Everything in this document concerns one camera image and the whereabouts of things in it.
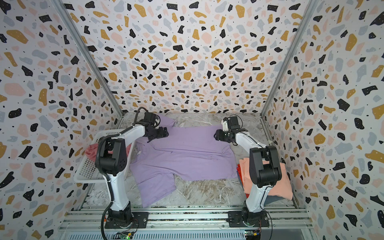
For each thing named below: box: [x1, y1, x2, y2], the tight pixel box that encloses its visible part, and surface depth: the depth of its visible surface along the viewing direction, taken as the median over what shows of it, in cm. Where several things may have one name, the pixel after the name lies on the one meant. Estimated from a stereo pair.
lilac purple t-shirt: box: [130, 114, 239, 208], surface depth 94 cm
